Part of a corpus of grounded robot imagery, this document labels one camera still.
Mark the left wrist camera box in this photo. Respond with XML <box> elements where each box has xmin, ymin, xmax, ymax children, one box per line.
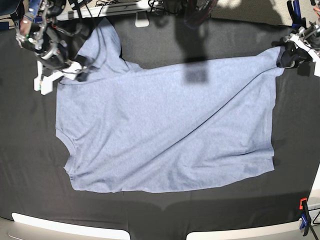
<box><xmin>313</xmin><ymin>58</ymin><xmax>320</xmax><ymax>77</ymax></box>

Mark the black table cloth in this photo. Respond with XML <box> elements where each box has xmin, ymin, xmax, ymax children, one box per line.
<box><xmin>0</xmin><ymin>15</ymin><xmax>320</xmax><ymax>240</ymax></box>

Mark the aluminium frame rail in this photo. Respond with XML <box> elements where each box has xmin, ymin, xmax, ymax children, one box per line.
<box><xmin>56</xmin><ymin>4</ymin><xmax>151</xmax><ymax>21</ymax></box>

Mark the white camera mount foot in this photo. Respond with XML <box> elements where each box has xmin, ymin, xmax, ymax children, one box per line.
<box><xmin>135</xmin><ymin>11</ymin><xmax>150</xmax><ymax>28</ymax></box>

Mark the right rear blue clamp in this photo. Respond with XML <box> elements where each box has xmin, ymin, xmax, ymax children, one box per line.
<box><xmin>286</xmin><ymin>0</ymin><xmax>307</xmax><ymax>29</ymax></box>

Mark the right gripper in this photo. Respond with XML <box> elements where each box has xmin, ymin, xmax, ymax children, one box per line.
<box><xmin>36</xmin><ymin>44</ymin><xmax>92</xmax><ymax>82</ymax></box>

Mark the right front orange blue clamp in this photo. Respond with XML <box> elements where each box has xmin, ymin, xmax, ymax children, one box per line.
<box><xmin>299</xmin><ymin>197</ymin><xmax>311</xmax><ymax>237</ymax></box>

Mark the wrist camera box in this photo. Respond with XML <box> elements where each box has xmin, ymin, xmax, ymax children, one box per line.
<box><xmin>313</xmin><ymin>58</ymin><xmax>320</xmax><ymax>77</ymax></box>
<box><xmin>33</xmin><ymin>72</ymin><xmax>62</xmax><ymax>95</ymax></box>

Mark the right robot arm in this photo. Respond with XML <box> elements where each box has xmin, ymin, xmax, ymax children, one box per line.
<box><xmin>15</xmin><ymin>0</ymin><xmax>88</xmax><ymax>87</ymax></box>

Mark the light blue t-shirt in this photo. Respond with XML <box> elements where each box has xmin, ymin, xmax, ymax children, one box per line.
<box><xmin>55</xmin><ymin>19</ymin><xmax>283</xmax><ymax>193</ymax></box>

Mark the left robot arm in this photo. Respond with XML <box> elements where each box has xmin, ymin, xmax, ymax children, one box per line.
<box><xmin>276</xmin><ymin>0</ymin><xmax>320</xmax><ymax>77</ymax></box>

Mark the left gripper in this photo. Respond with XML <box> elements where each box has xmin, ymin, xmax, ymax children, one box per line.
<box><xmin>274</xmin><ymin>26</ymin><xmax>320</xmax><ymax>69</ymax></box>

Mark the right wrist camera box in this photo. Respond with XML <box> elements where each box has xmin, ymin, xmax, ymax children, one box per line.
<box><xmin>33</xmin><ymin>72</ymin><xmax>62</xmax><ymax>95</ymax></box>

